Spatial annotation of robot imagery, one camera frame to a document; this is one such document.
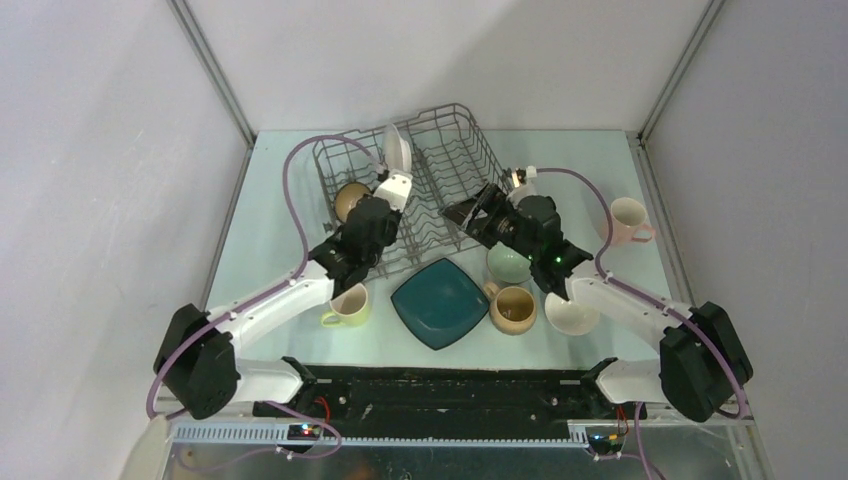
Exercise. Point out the right circuit board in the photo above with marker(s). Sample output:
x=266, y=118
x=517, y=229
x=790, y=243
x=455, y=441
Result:
x=606, y=444

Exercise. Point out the white ceramic bowl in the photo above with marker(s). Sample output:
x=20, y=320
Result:
x=568, y=317

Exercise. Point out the green ceramic bowl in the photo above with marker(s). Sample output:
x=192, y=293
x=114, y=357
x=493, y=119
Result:
x=506, y=266

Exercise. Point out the brown speckled bowl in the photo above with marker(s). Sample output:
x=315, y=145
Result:
x=347, y=199

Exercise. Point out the circuit board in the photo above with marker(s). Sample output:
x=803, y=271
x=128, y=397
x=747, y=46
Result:
x=304, y=432
x=606, y=444

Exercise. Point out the left circuit board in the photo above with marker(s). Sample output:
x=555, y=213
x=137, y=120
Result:
x=304, y=432

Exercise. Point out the pink mug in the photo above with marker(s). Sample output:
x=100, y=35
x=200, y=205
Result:
x=629, y=223

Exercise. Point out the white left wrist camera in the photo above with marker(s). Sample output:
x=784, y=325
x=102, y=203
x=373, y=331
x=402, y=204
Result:
x=395, y=189

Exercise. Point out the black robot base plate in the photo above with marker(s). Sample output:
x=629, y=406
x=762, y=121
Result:
x=405, y=403

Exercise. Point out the yellow-green mug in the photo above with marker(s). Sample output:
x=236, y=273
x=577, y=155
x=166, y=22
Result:
x=350, y=309

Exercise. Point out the teal square plate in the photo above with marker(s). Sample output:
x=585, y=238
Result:
x=440, y=304

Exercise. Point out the tan ceramic mug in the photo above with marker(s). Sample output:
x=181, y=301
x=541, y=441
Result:
x=512, y=310

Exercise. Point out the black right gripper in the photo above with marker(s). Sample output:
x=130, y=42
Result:
x=463, y=212

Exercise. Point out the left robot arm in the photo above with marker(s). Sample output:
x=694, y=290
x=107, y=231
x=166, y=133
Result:
x=201, y=357

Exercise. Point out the grey wire dish rack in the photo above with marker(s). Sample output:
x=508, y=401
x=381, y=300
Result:
x=451, y=161

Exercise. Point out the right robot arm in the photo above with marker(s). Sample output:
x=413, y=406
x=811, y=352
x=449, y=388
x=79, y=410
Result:
x=701, y=362

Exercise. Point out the white ruffled plate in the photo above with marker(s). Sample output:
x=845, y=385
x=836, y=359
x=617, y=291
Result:
x=397, y=151

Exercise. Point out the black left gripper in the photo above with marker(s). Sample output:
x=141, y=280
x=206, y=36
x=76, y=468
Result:
x=394, y=214

